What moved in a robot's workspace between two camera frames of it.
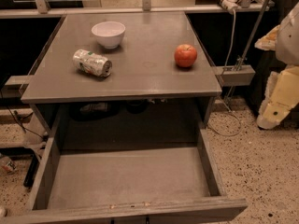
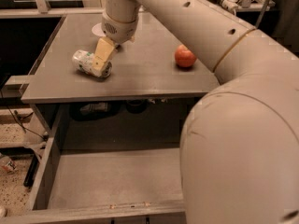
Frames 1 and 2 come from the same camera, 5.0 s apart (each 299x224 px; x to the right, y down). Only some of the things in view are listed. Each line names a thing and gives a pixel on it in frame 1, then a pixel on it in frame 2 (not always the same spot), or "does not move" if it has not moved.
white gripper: [288, 44] to [121, 31]
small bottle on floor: [7, 163] does not move
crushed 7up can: [92, 63] does not move
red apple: [185, 55] does not move
